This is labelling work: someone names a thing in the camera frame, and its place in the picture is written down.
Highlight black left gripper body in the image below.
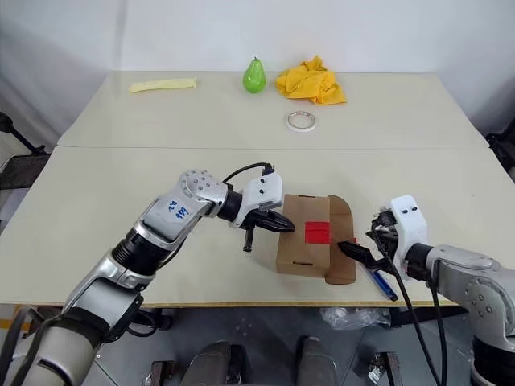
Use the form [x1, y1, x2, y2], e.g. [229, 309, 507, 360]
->
[242, 206, 279, 253]

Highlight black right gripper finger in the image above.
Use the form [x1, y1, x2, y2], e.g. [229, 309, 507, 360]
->
[360, 255, 398, 276]
[336, 240, 381, 263]

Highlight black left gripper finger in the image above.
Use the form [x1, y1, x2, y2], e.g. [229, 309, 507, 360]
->
[257, 220, 295, 235]
[260, 211, 297, 228]

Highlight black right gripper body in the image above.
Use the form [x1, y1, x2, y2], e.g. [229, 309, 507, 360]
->
[365, 206, 403, 267]

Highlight blue pen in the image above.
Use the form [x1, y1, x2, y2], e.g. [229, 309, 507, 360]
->
[367, 268, 399, 302]

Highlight brown cardboard box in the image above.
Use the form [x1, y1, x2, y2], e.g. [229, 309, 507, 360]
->
[275, 193, 360, 285]

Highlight red tape patch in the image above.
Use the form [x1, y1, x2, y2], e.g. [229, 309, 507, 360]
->
[303, 220, 332, 246]

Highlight white tape roll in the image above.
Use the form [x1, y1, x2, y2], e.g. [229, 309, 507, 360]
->
[286, 109, 317, 133]

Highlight clear plastic bag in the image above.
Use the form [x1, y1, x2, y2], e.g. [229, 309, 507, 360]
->
[319, 306, 392, 331]

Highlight dark rounded shape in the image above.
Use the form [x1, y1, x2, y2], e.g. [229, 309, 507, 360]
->
[295, 335, 340, 386]
[187, 340, 251, 386]

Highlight crumpled yellow cloth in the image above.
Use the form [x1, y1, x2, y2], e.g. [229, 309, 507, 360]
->
[274, 55, 348, 106]

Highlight black metal stand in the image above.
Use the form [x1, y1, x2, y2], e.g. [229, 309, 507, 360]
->
[484, 129, 515, 183]
[0, 110, 52, 191]

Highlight green pear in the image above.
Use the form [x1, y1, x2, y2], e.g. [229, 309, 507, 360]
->
[241, 56, 268, 96]

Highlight pale yellow flat strip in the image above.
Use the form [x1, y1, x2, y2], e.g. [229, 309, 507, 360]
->
[128, 76, 200, 96]

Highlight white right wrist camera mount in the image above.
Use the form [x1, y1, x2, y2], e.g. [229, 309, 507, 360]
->
[387, 194, 430, 279]

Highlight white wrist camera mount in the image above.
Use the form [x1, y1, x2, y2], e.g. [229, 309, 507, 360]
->
[231, 171, 285, 231]
[387, 194, 430, 279]

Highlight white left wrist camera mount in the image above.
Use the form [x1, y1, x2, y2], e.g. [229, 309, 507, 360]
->
[231, 171, 285, 231]

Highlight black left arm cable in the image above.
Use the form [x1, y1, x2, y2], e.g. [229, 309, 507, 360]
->
[222, 162, 275, 193]

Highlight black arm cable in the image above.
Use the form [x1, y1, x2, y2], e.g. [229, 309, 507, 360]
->
[369, 227, 448, 386]
[222, 162, 275, 193]

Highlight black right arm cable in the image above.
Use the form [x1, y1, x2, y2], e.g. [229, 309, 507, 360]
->
[369, 227, 448, 386]

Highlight black floor cables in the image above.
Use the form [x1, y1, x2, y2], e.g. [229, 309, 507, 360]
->
[127, 306, 175, 336]

